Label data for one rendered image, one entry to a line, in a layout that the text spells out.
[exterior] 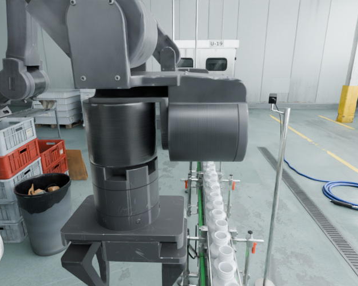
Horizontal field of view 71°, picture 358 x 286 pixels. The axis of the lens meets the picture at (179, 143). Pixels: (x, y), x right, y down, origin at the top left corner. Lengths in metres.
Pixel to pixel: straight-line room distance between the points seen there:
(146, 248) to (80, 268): 0.06
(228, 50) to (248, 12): 5.91
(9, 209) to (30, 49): 2.23
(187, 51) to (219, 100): 4.77
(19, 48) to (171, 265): 0.63
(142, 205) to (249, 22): 10.62
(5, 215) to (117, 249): 2.69
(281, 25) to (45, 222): 10.15
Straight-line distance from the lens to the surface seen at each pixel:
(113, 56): 0.17
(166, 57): 0.61
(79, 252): 0.25
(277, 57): 10.94
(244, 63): 10.64
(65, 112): 7.50
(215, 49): 4.99
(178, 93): 0.18
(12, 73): 0.73
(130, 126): 0.18
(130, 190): 0.20
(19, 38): 0.74
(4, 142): 2.63
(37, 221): 2.49
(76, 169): 3.99
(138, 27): 0.17
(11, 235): 3.00
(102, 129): 0.19
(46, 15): 0.19
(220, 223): 0.83
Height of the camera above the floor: 1.62
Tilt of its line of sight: 17 degrees down
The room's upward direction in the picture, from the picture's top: straight up
